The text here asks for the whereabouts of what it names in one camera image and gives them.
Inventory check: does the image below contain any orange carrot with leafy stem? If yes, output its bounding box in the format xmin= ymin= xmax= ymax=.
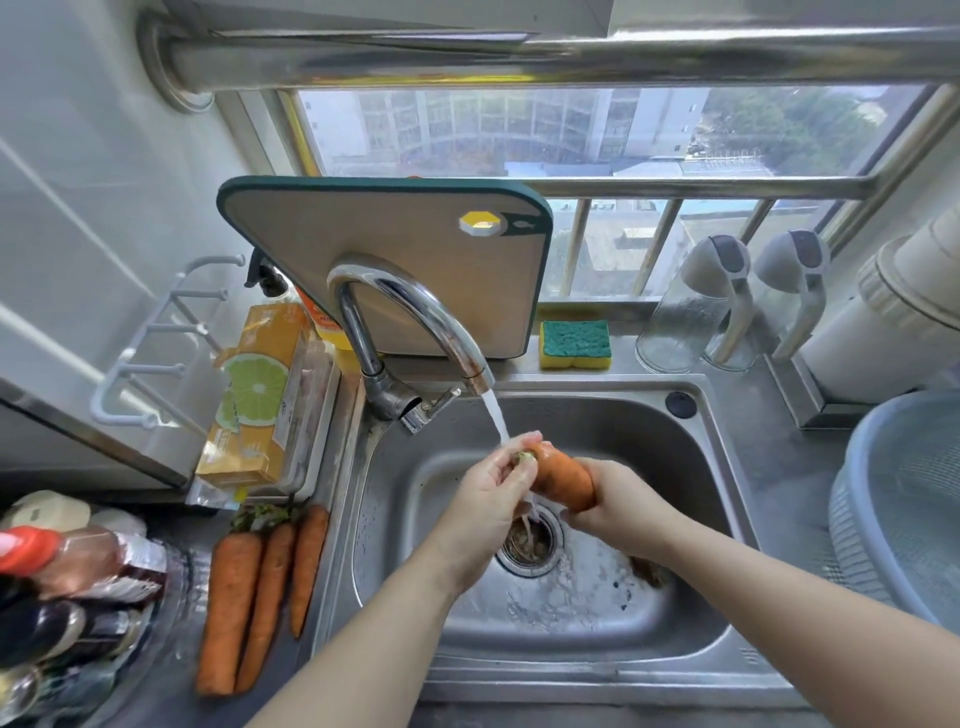
xmin=194 ymin=503 xmax=265 ymax=699

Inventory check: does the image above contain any chrome faucet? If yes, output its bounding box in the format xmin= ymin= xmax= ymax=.
xmin=326 ymin=254 xmax=496 ymax=436

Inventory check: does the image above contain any person's right hand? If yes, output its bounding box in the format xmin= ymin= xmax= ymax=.
xmin=558 ymin=457 xmax=684 ymax=560

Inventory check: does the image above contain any beige green-rimmed cutting board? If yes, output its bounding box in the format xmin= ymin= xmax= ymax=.
xmin=217 ymin=177 xmax=555 ymax=360

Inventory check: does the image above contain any orange box with lime picture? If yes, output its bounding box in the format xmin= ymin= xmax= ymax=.
xmin=194 ymin=302 xmax=313 ymax=489

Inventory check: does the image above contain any glass pitcher with grey lid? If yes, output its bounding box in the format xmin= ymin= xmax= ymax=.
xmin=701 ymin=229 xmax=832 ymax=373
xmin=635 ymin=234 xmax=755 ymax=375

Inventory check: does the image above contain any yellow green sponge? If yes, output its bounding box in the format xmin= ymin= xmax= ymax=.
xmin=538 ymin=319 xmax=613 ymax=371

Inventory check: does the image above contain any white capped bottle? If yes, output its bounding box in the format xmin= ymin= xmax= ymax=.
xmin=88 ymin=507 xmax=149 ymax=540

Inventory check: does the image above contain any white duct pipe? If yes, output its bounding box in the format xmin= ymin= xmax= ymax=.
xmin=798 ymin=202 xmax=960 ymax=406

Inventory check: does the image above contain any person's left forearm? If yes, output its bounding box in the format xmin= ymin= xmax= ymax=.
xmin=247 ymin=551 xmax=459 ymax=728

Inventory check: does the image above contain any steel drain strainer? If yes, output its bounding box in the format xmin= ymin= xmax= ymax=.
xmin=496 ymin=503 xmax=565 ymax=579

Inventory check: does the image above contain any yellow capped bottle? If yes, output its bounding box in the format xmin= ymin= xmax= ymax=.
xmin=0 ymin=661 xmax=114 ymax=718

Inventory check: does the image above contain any dark soy sauce bottle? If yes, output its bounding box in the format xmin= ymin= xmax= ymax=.
xmin=0 ymin=599 xmax=148 ymax=665

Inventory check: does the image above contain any stainless steel sink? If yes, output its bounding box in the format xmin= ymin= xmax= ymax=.
xmin=311 ymin=374 xmax=808 ymax=710

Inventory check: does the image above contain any blue plastic colander basin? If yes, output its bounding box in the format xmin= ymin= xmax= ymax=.
xmin=827 ymin=388 xmax=960 ymax=631

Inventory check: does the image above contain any person's right forearm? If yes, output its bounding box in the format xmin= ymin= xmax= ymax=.
xmin=652 ymin=513 xmax=960 ymax=728

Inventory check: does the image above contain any steel window guard rail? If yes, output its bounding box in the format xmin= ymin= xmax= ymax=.
xmin=536 ymin=176 xmax=879 ymax=300

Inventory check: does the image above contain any slim orange carrot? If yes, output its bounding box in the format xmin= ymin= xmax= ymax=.
xmin=233 ymin=517 xmax=298 ymax=695

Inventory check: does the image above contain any yellow dish soap pump bottle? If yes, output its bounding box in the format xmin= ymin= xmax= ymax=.
xmin=243 ymin=247 xmax=354 ymax=352

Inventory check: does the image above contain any steel overhead pipe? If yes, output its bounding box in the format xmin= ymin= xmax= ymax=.
xmin=137 ymin=11 xmax=960 ymax=114

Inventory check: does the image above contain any beige capped bottle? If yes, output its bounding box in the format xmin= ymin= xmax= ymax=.
xmin=0 ymin=489 xmax=93 ymax=532

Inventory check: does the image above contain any transparent plastic packet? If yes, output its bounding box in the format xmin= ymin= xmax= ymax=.
xmin=277 ymin=341 xmax=331 ymax=490

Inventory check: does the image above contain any window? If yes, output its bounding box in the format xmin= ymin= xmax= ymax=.
xmin=277 ymin=83 xmax=960 ymax=301

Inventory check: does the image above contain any person's left hand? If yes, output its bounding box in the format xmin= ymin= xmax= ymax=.
xmin=419 ymin=429 xmax=545 ymax=598

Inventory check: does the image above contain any white wall hook rack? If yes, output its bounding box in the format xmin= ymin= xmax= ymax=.
xmin=89 ymin=254 xmax=247 ymax=430

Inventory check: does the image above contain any clear plastic bag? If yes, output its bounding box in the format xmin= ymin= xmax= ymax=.
xmin=185 ymin=477 xmax=245 ymax=511

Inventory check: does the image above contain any white plastic tray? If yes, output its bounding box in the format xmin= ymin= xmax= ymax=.
xmin=239 ymin=341 xmax=343 ymax=505

